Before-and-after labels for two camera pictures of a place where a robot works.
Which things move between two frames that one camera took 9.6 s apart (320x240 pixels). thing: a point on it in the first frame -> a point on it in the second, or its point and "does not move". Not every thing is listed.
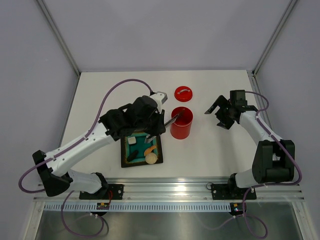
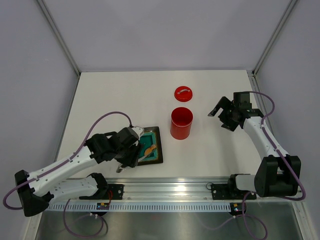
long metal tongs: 149,138 -> 121,168
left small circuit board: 103,206 does not move
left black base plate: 117,191 does not move
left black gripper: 159,128 -> 132,160
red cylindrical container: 181,128 does not move
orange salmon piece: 149,150 does not move
